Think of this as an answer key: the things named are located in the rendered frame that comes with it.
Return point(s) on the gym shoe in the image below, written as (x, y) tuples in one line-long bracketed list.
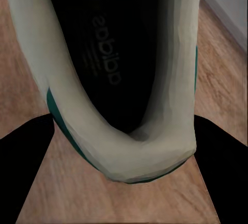
[(118, 77)]

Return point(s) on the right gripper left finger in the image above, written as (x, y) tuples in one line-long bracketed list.
[(21, 154)]

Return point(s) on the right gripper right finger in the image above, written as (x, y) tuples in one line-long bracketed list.
[(223, 162)]

